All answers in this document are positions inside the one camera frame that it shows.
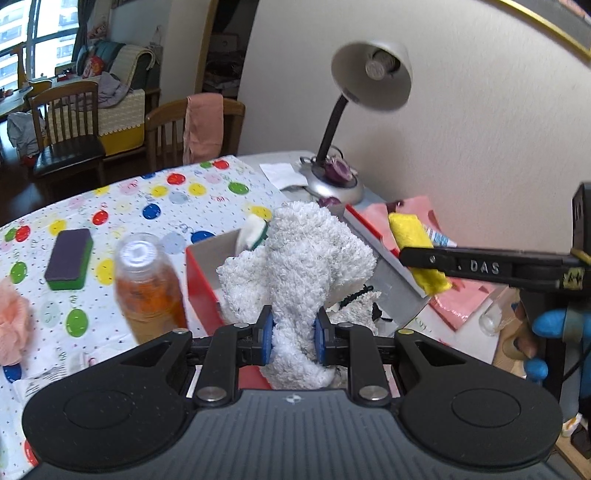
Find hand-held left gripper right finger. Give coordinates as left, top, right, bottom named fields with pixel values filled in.
left=315, top=308, right=495, bottom=403

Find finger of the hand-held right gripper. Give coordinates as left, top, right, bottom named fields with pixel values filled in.
left=399, top=247, right=465, bottom=282

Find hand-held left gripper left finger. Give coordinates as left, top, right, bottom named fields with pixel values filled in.
left=92, top=305, right=274, bottom=408

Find yellow sponge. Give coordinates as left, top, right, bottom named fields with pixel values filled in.
left=388, top=211, right=454, bottom=296

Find black hair tie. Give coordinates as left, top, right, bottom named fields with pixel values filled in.
left=338, top=285, right=376, bottom=309

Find red cardboard box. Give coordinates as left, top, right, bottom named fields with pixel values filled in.
left=186, top=203, right=439, bottom=391

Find white fluffy cloth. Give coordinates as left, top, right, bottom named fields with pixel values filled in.
left=216, top=200, right=385, bottom=389

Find white green scouring pad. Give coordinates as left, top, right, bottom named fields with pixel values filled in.
left=237, top=213, right=271, bottom=252

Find green purple sponge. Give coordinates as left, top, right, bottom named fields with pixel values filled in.
left=44, top=228, right=94, bottom=291

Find pink mesh bath pouf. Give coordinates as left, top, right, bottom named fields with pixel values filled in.
left=0, top=276, right=34, bottom=367

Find person's right hand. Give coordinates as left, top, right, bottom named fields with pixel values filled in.
left=510, top=298, right=571, bottom=384

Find white blue tube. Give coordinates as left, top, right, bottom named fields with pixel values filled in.
left=421, top=222, right=458, bottom=248

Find pink gift bag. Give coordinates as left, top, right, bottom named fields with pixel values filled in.
left=360, top=195, right=511, bottom=332

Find clear plastic container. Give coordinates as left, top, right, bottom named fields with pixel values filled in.
left=479, top=295, right=514, bottom=339

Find purple onion piece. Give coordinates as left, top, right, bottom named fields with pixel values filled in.
left=318, top=196, right=346, bottom=217

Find orange drink bottle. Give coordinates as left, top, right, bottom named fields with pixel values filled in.
left=114, top=232, right=189, bottom=346

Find purple onion half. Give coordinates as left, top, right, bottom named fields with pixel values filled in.
left=323, top=157, right=355, bottom=184

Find white tissue paper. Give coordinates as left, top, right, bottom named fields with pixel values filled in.
left=259, top=161, right=309, bottom=191

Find polka dot tablecloth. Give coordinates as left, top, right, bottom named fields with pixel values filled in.
left=0, top=156, right=287, bottom=476

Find silver desk lamp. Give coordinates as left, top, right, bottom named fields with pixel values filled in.
left=298, top=41, right=414, bottom=207

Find pink towel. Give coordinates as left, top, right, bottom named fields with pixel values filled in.
left=183, top=92, right=225, bottom=165

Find cream yellow sofa cover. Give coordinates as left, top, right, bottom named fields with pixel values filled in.
left=98, top=88, right=147, bottom=157

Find dark seat wooden chair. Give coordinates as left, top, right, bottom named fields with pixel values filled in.
left=29, top=80, right=108, bottom=185

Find purple clothes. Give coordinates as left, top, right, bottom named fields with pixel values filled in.
left=96, top=71, right=134, bottom=110

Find cream knit blanket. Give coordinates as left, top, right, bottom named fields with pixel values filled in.
left=111, top=44, right=157, bottom=95

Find white cloth pile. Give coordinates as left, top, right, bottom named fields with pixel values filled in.
left=6, top=111, right=47, bottom=158

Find red patterned cushion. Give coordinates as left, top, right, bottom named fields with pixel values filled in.
left=82, top=55, right=106, bottom=80

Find green sofa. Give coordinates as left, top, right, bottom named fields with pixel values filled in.
left=76, top=41, right=160, bottom=158

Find wooden coffee table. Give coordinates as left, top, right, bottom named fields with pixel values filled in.
left=0, top=85, right=34, bottom=121

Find large window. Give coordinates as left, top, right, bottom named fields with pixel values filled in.
left=0, top=0, right=81, bottom=90

